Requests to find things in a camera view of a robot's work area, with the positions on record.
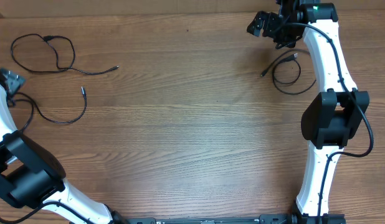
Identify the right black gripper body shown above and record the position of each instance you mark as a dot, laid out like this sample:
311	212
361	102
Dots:
281	30

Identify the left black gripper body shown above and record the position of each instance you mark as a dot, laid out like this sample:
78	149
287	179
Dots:
16	81

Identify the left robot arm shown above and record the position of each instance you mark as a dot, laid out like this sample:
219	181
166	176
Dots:
30	176

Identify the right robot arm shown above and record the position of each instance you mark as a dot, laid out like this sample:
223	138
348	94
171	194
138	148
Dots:
333	117

